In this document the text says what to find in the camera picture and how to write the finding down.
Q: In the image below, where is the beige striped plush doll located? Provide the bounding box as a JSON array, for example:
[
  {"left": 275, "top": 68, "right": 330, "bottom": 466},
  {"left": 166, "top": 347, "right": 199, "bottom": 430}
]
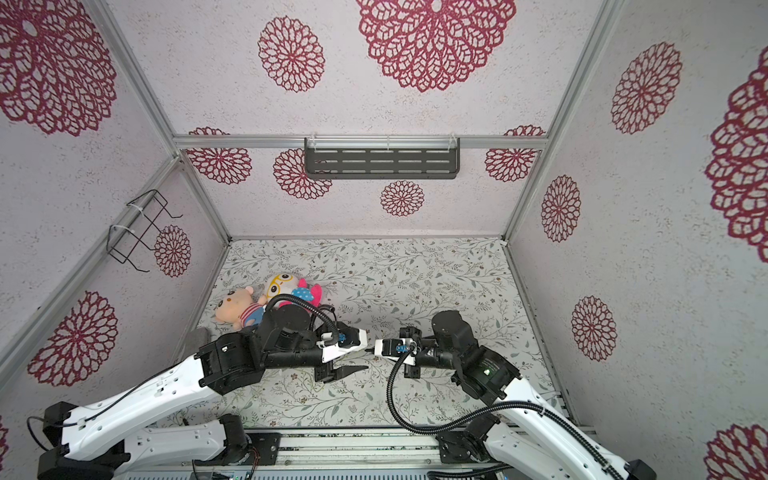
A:
[{"left": 215, "top": 286, "right": 267, "bottom": 331}]

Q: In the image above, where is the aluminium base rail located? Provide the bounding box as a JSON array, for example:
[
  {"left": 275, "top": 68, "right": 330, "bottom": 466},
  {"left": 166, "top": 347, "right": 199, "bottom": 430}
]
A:
[{"left": 107, "top": 424, "right": 541, "bottom": 480}]

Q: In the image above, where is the yellow head pink plush doll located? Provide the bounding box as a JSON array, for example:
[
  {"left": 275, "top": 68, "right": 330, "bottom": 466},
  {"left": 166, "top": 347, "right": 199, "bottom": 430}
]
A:
[{"left": 263, "top": 273, "right": 323, "bottom": 307}]

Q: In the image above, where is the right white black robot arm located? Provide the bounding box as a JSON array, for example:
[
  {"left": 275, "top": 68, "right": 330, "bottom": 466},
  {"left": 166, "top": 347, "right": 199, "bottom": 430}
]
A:
[{"left": 375, "top": 310, "right": 657, "bottom": 479}]

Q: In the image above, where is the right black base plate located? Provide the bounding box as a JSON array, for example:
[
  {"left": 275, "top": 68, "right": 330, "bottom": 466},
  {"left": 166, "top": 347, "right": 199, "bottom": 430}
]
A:
[{"left": 436, "top": 431, "right": 488, "bottom": 464}]

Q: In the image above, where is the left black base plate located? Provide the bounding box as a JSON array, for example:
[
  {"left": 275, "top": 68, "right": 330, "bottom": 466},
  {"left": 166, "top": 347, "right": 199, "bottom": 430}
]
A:
[{"left": 192, "top": 432, "right": 282, "bottom": 467}]

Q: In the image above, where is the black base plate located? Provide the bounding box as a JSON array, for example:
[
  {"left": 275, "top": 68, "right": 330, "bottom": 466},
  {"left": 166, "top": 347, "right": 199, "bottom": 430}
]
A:
[
  {"left": 436, "top": 431, "right": 488, "bottom": 464},
  {"left": 192, "top": 432, "right": 282, "bottom": 467}
]

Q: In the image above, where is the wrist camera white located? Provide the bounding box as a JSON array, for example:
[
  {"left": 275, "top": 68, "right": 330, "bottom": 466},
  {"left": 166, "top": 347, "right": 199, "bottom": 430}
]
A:
[
  {"left": 321, "top": 322, "right": 368, "bottom": 363},
  {"left": 373, "top": 338, "right": 417, "bottom": 358}
]

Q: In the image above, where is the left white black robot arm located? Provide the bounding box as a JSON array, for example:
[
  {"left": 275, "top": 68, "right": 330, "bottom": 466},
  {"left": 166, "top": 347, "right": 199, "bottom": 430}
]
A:
[{"left": 37, "top": 304, "right": 368, "bottom": 479}]

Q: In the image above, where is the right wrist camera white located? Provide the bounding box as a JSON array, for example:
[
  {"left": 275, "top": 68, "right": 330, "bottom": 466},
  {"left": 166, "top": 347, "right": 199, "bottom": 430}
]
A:
[{"left": 373, "top": 338, "right": 417, "bottom": 358}]

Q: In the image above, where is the right black corrugated cable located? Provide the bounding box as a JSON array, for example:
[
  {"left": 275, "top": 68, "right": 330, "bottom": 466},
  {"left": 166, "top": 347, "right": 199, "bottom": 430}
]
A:
[{"left": 385, "top": 352, "right": 625, "bottom": 480}]

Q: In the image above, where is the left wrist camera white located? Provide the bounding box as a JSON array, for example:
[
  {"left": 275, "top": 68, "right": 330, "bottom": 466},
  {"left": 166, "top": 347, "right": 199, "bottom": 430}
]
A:
[{"left": 321, "top": 322, "right": 368, "bottom": 363}]

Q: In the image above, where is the black wire wall rack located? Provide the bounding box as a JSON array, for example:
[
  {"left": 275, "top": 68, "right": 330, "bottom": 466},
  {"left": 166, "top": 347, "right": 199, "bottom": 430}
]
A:
[{"left": 105, "top": 189, "right": 183, "bottom": 273}]

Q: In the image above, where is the dark grey wall shelf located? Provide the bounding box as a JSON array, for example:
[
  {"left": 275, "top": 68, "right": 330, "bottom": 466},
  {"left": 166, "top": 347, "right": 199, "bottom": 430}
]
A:
[{"left": 304, "top": 137, "right": 461, "bottom": 180}]

